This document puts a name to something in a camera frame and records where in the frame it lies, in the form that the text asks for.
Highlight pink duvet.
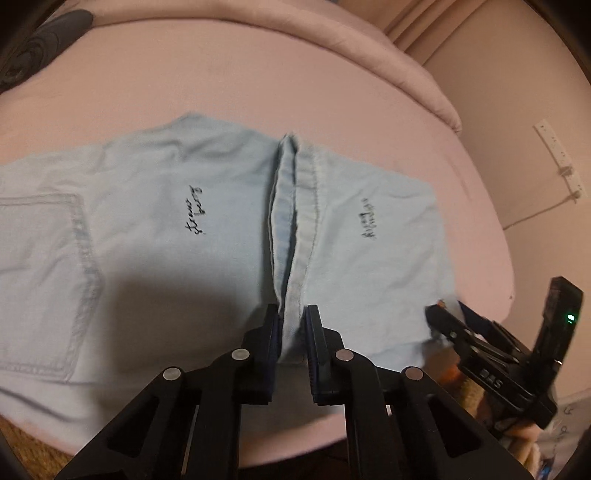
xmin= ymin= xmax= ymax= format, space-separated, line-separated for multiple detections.
xmin=44 ymin=0 xmax=463 ymax=134

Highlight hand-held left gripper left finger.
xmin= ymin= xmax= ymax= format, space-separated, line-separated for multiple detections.
xmin=54 ymin=302 xmax=281 ymax=480

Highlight thin white cable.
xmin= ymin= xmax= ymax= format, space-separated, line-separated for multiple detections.
xmin=502 ymin=166 xmax=580 ymax=232

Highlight white power strip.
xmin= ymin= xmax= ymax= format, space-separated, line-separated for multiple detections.
xmin=534 ymin=119 xmax=585 ymax=201

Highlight orange patterned cloth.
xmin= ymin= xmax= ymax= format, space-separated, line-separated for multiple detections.
xmin=431 ymin=344 xmax=490 ymax=416

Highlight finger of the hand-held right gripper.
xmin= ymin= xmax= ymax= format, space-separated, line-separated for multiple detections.
xmin=425 ymin=304 xmax=472 ymax=352
xmin=457 ymin=300 xmax=496 ymax=341

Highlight dark grey folded garment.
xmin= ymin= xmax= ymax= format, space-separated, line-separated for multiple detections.
xmin=0 ymin=9 xmax=95 ymax=93

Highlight light blue strawberry pants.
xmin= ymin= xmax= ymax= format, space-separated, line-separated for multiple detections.
xmin=0 ymin=113 xmax=458 ymax=407

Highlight brown woven mat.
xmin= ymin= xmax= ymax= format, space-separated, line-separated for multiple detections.
xmin=0 ymin=413 xmax=75 ymax=480

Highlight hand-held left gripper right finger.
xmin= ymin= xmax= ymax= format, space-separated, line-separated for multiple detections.
xmin=302 ymin=305 xmax=536 ymax=480

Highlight pink curtain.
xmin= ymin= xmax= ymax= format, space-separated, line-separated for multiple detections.
xmin=383 ymin=0 xmax=488 ymax=54

